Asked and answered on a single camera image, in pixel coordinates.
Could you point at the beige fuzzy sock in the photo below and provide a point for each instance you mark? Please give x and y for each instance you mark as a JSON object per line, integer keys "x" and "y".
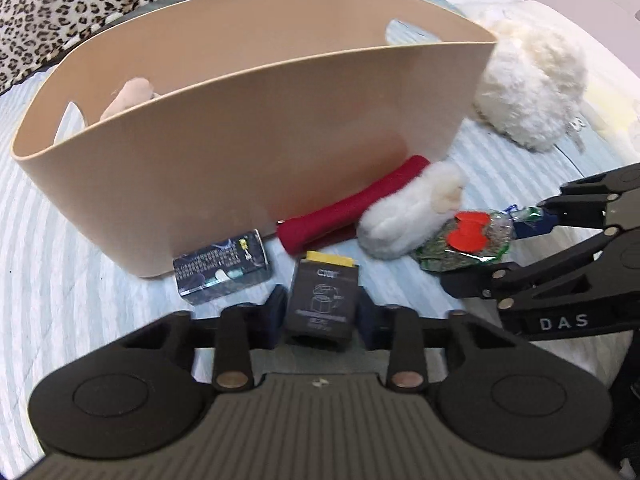
{"x": 136, "y": 91}

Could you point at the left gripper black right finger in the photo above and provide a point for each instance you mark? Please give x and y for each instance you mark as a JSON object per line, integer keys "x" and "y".
{"x": 491, "y": 388}

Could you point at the black box yellow top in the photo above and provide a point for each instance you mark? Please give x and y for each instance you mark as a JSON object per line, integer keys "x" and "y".
{"x": 322, "y": 308}

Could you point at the white fluffy plush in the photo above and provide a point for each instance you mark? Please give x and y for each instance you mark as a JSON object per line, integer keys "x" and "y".
{"x": 534, "y": 81}

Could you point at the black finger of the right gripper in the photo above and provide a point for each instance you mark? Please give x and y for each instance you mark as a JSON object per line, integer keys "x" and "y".
{"x": 606, "y": 200}
{"x": 602, "y": 267}

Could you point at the crinkled green foil packet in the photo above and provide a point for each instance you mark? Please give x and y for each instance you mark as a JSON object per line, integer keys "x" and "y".
{"x": 506, "y": 225}

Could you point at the beige plastic storage bin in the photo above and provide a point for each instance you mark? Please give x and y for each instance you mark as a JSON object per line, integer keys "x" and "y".
{"x": 265, "y": 110}

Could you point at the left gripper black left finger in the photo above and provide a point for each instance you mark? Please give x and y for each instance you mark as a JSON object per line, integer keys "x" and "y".
{"x": 148, "y": 389}

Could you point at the red bow hair clip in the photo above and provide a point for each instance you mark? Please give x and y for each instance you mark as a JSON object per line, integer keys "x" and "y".
{"x": 468, "y": 234}

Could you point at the red and white sock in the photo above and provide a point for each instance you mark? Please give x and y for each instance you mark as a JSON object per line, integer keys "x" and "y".
{"x": 390, "y": 217}

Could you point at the dark blue printed box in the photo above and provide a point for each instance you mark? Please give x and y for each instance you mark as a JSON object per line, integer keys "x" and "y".
{"x": 222, "y": 268}

